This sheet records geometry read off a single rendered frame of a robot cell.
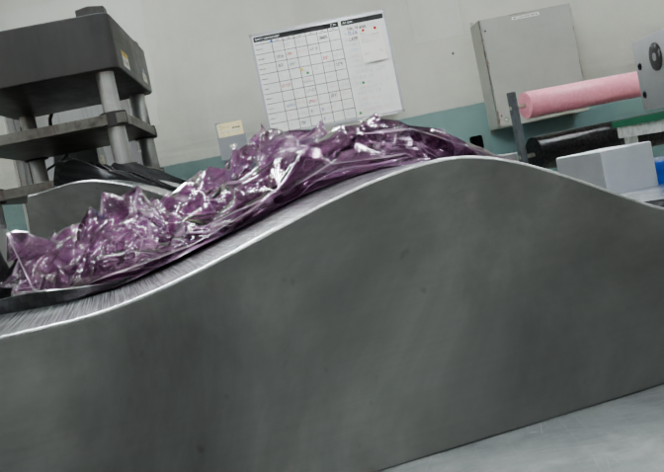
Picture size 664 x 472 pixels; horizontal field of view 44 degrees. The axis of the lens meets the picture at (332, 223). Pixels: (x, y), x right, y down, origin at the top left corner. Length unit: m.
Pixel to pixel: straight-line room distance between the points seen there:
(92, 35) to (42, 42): 0.26
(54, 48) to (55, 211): 4.00
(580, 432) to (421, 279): 0.07
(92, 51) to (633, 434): 4.40
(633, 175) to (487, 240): 0.24
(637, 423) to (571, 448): 0.03
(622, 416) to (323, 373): 0.10
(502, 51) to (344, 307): 6.86
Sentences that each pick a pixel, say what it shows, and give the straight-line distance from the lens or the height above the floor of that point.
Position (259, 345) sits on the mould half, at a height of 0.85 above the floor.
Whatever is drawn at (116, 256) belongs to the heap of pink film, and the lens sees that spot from 0.32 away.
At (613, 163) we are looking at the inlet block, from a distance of 0.51.
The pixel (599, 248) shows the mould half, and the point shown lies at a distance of 0.30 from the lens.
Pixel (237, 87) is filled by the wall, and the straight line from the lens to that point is 7.14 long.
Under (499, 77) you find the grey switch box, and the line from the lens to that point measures 7.07.
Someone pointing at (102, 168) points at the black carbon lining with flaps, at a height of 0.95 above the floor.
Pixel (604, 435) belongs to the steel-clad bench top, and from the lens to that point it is 0.28.
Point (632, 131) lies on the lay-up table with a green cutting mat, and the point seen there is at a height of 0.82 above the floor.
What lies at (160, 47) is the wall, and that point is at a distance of 7.25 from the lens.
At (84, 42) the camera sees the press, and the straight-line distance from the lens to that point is 4.61.
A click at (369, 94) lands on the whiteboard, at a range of 7.16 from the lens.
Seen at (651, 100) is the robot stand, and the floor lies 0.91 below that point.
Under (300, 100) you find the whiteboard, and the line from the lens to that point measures 7.11.
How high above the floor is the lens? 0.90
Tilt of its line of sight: 3 degrees down
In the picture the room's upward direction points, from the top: 12 degrees counter-clockwise
